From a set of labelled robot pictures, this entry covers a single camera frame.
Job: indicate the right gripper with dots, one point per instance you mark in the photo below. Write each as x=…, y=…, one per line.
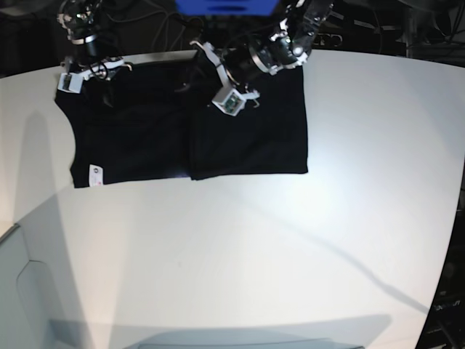
x=99, y=58

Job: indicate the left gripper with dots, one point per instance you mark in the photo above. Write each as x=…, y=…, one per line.
x=234, y=68

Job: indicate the black T-shirt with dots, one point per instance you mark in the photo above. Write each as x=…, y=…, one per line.
x=163, y=125

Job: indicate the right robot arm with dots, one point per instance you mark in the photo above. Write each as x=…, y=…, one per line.
x=81, y=19

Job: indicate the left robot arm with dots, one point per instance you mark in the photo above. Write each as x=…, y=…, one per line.
x=283, y=44

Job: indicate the blue plastic box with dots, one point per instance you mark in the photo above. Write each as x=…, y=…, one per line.
x=226, y=7

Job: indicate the white clothing label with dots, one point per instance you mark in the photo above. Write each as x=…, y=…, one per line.
x=95, y=176

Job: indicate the black power strip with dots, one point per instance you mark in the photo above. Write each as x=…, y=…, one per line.
x=327, y=41

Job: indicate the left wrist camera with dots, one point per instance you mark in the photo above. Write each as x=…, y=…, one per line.
x=229, y=101

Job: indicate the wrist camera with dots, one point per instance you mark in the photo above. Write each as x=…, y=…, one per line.
x=229, y=101
x=70, y=83

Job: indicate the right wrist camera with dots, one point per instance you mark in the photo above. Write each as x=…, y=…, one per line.
x=70, y=83

